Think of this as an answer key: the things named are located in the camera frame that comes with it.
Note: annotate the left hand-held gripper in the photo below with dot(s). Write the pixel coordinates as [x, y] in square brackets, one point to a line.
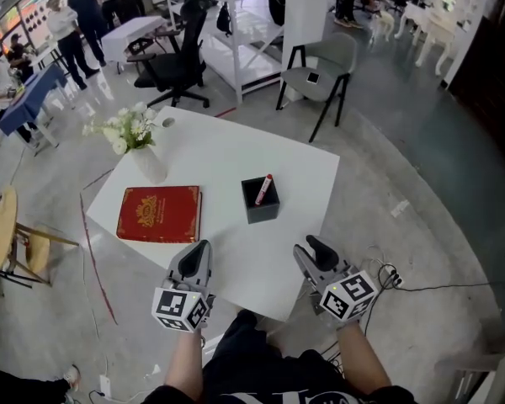
[174, 305]

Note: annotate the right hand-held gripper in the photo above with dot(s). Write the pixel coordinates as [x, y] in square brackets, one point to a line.
[349, 297]

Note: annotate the black square pen holder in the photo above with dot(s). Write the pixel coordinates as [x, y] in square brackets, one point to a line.
[263, 215]

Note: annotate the red pen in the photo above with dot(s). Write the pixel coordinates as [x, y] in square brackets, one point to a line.
[264, 188]

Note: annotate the person's left forearm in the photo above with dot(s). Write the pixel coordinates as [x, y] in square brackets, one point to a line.
[185, 364]

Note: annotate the person's right forearm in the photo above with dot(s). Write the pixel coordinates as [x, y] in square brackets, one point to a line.
[362, 360]

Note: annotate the red hardcover book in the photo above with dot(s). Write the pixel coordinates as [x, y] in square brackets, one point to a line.
[160, 213]

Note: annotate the white power strip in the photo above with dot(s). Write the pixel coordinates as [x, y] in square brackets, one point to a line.
[393, 276]

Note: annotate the person's black trousers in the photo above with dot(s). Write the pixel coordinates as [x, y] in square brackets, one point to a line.
[244, 335]

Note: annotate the white paper scrap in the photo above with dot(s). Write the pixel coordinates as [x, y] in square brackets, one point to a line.
[400, 208]

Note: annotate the white ribbed vase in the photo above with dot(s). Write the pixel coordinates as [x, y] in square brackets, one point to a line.
[150, 164]

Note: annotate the person's black shirt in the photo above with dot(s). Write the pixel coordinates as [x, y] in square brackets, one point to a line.
[286, 381]

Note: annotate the white charger plug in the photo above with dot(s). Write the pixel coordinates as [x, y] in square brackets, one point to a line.
[104, 383]

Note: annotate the white artificial flowers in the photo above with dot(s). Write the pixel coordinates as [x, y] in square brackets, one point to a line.
[126, 126]

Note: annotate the small yellow round table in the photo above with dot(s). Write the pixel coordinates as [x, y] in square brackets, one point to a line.
[37, 253]

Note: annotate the white sneaker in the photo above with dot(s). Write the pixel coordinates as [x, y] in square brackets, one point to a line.
[72, 378]

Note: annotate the white smartphone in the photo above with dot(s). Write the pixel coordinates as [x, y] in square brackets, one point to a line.
[312, 78]

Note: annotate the grey chair with black legs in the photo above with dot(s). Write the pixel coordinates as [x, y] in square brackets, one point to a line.
[320, 74]

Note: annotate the black office chair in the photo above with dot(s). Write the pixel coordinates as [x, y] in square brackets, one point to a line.
[177, 61]

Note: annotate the black trouser leg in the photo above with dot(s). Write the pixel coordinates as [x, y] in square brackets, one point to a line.
[21, 389]

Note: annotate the blue cloth table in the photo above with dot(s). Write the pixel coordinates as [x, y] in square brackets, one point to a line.
[29, 99]

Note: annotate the white cloth table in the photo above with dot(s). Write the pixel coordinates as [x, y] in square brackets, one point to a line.
[130, 36]

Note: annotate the white metal shelf rack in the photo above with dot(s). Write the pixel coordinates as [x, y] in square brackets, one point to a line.
[235, 23]

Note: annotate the white stool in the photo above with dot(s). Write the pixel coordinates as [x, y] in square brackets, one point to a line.
[381, 25]

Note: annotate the white dressing table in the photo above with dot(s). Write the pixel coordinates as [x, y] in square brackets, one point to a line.
[429, 23]

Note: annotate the large window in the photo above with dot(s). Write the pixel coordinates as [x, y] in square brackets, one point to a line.
[25, 13]

